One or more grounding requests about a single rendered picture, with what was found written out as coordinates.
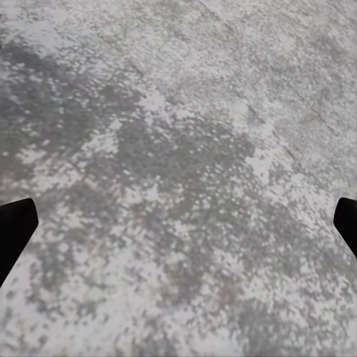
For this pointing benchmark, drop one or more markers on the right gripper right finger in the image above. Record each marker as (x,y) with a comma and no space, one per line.
(345,221)

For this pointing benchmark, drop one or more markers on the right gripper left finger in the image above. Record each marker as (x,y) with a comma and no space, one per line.
(18,222)

